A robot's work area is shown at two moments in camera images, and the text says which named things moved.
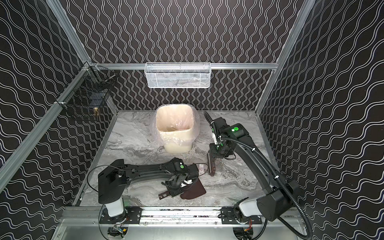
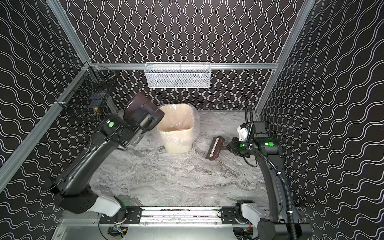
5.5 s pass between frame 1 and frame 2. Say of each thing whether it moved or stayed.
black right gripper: moved
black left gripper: moved
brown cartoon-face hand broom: moved
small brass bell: stayed
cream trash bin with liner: stayed
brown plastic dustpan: moved
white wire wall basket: stayed
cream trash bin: stayed
